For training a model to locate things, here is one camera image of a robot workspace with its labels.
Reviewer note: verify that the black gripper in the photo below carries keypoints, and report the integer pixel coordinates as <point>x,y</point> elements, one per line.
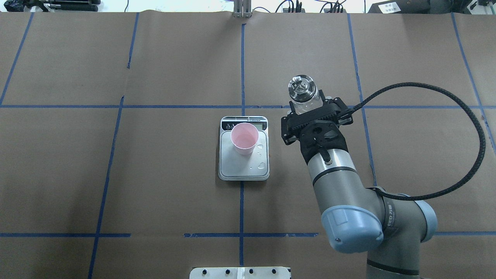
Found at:
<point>288,133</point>

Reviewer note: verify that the glass sauce bottle metal spout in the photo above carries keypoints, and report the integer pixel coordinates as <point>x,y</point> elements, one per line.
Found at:
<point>304,94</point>

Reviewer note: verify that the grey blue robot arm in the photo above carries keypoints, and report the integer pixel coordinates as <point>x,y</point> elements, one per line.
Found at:
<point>357,219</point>

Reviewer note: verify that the digital kitchen scale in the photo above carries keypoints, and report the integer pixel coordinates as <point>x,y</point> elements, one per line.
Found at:
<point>236,167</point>

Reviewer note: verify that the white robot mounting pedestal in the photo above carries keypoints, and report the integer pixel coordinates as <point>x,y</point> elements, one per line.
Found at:
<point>264,272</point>

